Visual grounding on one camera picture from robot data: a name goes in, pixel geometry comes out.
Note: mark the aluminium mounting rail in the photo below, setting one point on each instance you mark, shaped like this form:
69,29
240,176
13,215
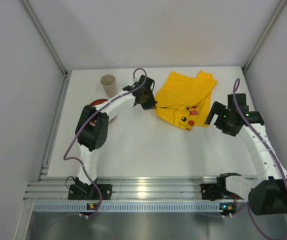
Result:
125,188

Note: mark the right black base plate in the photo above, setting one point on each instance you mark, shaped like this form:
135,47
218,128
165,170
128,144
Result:
214,191

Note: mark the yellow pikachu cloth placemat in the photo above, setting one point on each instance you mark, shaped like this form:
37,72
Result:
185,101

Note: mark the red round plate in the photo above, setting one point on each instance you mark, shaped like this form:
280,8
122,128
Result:
98,102

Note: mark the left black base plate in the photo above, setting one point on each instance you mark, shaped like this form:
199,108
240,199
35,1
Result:
103,191

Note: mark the perforated cable duct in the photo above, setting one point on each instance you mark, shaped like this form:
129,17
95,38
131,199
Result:
136,207

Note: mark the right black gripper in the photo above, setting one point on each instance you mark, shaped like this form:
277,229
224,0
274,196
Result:
220,114

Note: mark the beige paper cup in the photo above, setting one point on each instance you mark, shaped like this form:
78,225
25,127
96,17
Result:
109,85

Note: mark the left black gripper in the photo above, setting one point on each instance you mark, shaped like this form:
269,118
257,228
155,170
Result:
148,100

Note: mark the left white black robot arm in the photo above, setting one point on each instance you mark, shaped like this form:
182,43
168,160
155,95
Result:
92,128

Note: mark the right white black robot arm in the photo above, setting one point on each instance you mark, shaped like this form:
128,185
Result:
269,196

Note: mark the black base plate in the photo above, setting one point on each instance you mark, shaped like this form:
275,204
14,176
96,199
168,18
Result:
103,191
214,191

